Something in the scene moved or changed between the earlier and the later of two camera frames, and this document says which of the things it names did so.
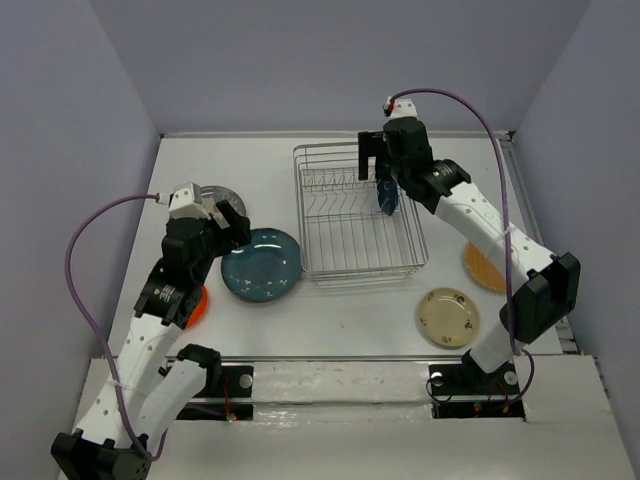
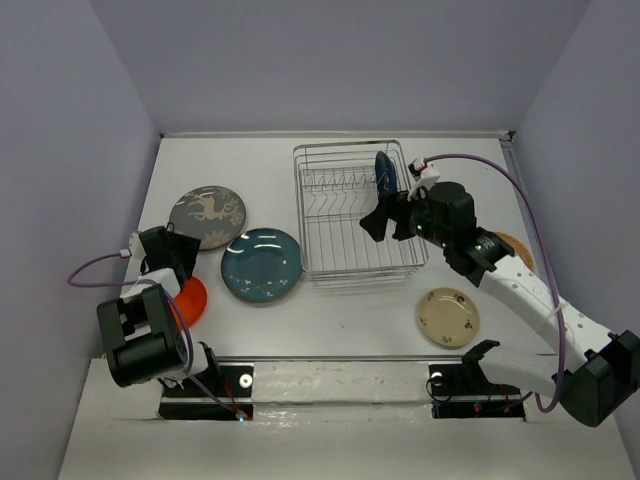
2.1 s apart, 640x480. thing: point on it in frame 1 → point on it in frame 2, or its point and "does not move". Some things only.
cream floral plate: (449, 317) does not move
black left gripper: (239, 230) → (188, 246)
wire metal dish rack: (346, 236) does not move
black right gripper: (373, 144) → (375, 223)
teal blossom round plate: (265, 270) does not move
